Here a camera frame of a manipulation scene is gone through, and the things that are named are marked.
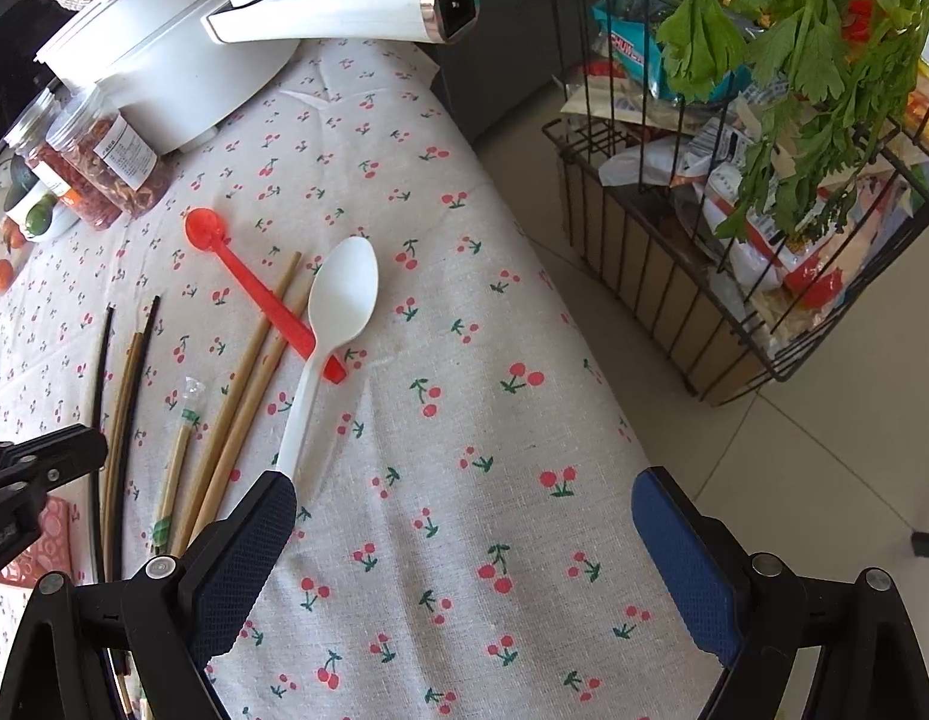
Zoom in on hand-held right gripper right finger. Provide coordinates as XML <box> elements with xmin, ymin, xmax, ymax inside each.
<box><xmin>630</xmin><ymin>466</ymin><xmax>929</xmax><ymax>720</ymax></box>

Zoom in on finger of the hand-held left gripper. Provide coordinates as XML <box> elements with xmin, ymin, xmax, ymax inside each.
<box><xmin>0</xmin><ymin>424</ymin><xmax>109</xmax><ymax>578</ymax></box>

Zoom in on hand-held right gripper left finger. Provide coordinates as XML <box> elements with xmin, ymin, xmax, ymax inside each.
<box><xmin>0</xmin><ymin>469</ymin><xmax>296</xmax><ymax>720</ymax></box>

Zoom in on pink perforated utensil holder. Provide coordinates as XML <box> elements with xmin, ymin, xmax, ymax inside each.
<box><xmin>0</xmin><ymin>499</ymin><xmax>74</xmax><ymax>587</ymax></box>

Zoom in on brown dark-tipped chopstick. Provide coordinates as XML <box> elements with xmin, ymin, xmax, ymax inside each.
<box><xmin>100</xmin><ymin>328</ymin><xmax>146</xmax><ymax>582</ymax></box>

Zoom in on disposable chopsticks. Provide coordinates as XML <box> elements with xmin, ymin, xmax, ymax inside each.
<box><xmin>151</xmin><ymin>379</ymin><xmax>208</xmax><ymax>550</ymax></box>

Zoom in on black chopstick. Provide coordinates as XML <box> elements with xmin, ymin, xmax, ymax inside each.
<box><xmin>112</xmin><ymin>295</ymin><xmax>161</xmax><ymax>582</ymax></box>
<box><xmin>91</xmin><ymin>305</ymin><xmax>116</xmax><ymax>586</ymax></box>

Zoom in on bamboo chopstick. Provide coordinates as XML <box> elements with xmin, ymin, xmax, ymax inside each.
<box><xmin>188</xmin><ymin>289</ymin><xmax>315</xmax><ymax>537</ymax></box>
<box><xmin>170</xmin><ymin>251</ymin><xmax>302</xmax><ymax>557</ymax></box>

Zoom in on red plastic spoon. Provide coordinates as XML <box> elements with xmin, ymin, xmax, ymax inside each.
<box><xmin>184</xmin><ymin>208</ymin><xmax>347</xmax><ymax>383</ymax></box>

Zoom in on white plastic spoon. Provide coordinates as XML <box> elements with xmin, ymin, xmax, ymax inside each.
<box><xmin>273</xmin><ymin>236</ymin><xmax>380</xmax><ymax>485</ymax></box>

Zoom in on green squash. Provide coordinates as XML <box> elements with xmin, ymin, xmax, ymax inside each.
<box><xmin>3</xmin><ymin>157</ymin><xmax>61</xmax><ymax>237</ymax></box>

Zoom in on white flower print bowl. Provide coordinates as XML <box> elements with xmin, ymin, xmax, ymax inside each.
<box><xmin>3</xmin><ymin>180</ymin><xmax>79</xmax><ymax>242</ymax></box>

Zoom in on red chili spice jar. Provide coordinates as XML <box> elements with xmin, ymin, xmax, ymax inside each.
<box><xmin>3</xmin><ymin>90</ymin><xmax>124</xmax><ymax>230</ymax></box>

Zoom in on cherry print tablecloth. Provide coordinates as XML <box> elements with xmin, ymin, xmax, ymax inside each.
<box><xmin>0</xmin><ymin>37</ymin><xmax>727</xmax><ymax>720</ymax></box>

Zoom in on dried rings spice jar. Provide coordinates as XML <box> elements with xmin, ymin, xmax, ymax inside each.
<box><xmin>44</xmin><ymin>86</ymin><xmax>173</xmax><ymax>215</ymax></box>

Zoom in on pile of snack packets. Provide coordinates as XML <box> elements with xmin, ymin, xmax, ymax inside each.
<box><xmin>561</xmin><ymin>0</ymin><xmax>929</xmax><ymax>383</ymax></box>

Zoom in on white electric pot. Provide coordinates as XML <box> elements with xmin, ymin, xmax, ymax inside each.
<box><xmin>35</xmin><ymin>0</ymin><xmax>480</xmax><ymax>155</ymax></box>

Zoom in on black microwave oven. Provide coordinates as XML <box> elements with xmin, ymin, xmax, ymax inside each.
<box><xmin>0</xmin><ymin>0</ymin><xmax>68</xmax><ymax>158</ymax></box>

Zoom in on green leafy vegetables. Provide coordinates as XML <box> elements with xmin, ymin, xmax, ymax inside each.
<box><xmin>599</xmin><ymin>0</ymin><xmax>929</xmax><ymax>242</ymax></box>

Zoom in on black wire rack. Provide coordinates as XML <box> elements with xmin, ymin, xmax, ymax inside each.
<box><xmin>516</xmin><ymin>0</ymin><xmax>929</xmax><ymax>406</ymax></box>

